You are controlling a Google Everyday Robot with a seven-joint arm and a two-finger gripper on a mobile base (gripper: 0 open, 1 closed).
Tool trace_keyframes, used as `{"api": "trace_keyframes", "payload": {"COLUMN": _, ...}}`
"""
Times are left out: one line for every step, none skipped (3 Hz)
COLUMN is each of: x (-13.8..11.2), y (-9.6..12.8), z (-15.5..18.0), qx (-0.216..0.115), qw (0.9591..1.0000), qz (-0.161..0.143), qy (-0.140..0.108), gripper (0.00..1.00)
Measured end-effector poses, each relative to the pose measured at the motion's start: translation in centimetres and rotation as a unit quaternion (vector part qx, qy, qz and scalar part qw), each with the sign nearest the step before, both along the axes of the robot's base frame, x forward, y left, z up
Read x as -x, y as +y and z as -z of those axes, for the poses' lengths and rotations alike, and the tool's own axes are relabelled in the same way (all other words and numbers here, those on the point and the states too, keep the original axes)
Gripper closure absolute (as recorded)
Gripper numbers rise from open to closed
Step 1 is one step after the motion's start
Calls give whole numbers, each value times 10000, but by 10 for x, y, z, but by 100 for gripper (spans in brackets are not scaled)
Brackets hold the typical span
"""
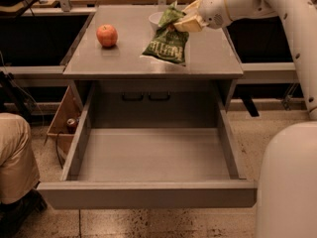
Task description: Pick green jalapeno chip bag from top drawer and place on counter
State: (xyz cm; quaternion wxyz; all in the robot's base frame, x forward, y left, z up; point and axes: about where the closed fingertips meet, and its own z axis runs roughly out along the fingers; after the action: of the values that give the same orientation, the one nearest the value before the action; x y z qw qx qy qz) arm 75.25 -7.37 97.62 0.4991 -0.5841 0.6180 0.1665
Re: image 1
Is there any grey counter cabinet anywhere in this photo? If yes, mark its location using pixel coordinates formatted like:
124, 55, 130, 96
64, 6, 243, 111

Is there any green jalapeno chip bag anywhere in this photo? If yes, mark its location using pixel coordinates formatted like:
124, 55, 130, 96
143, 2, 189, 64

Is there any red soda can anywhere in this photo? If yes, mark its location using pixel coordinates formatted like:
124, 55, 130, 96
66, 118, 78, 134

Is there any person's beige trouser leg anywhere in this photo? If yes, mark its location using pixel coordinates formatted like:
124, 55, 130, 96
0, 113, 40, 204

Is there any red apple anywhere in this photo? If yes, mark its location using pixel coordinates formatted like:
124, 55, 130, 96
96, 24, 118, 48

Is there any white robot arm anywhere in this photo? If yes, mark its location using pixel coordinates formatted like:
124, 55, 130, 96
178, 0, 317, 238

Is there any white bowl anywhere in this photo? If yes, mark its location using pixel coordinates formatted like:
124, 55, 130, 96
149, 12, 163, 31

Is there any cardboard box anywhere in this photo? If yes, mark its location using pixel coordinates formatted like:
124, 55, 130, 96
47, 86, 81, 157

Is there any left black drawer handle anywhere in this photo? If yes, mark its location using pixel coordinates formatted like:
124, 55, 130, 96
122, 92, 144, 101

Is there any grey open top drawer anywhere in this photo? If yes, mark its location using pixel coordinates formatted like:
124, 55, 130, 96
39, 81, 257, 209

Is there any right black drawer handle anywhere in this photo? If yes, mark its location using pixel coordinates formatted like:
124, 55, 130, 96
148, 92, 170, 101

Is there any black cable on floor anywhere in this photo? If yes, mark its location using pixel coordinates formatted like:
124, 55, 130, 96
54, 131, 67, 170

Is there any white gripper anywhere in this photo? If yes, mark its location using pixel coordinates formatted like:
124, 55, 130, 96
173, 0, 261, 32

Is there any black drawer handle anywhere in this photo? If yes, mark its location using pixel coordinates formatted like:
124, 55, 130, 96
148, 92, 170, 101
122, 92, 144, 101

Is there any black shoe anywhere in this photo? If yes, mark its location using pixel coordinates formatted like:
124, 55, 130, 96
0, 189, 47, 238

